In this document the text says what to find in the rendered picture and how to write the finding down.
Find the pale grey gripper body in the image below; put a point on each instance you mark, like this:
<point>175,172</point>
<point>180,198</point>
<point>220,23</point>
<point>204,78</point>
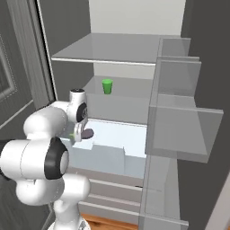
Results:
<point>78,131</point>

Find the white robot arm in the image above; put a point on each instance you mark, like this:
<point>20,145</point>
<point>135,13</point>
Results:
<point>36,155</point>

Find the green squash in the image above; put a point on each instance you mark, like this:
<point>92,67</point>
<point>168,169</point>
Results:
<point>72,136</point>

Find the dark purple eggplant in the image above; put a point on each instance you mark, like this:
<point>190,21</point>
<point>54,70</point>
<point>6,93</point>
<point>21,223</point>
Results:
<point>88,134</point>

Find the white open fridge drawer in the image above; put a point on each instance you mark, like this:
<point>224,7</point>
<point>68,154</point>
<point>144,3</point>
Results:
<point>119,136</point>

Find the short glass fridge shelf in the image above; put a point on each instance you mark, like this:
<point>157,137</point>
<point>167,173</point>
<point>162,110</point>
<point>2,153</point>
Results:
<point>119,104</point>

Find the white closed fridge drawer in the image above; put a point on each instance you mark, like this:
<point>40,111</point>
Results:
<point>110,209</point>
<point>116,190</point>

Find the long glass fridge shelf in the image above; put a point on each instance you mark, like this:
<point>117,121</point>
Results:
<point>113,49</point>

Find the grey fridge body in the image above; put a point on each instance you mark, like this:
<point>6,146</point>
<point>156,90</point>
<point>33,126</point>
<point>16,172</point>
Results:
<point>67,27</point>

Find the grey fridge door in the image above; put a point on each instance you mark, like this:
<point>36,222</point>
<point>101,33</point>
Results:
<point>209,60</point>

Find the green cup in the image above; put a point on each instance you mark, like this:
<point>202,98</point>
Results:
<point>107,86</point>

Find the grey panelled cupboard front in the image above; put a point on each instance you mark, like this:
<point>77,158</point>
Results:
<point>18,60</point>

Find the low grey door bin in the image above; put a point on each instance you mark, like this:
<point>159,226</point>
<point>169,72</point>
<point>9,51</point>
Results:
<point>158,191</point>

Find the large grey door bin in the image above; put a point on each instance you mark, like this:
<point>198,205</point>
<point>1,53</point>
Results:
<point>179,131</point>

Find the small grey door bin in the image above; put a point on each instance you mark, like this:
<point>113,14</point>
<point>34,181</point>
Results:
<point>176,77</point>

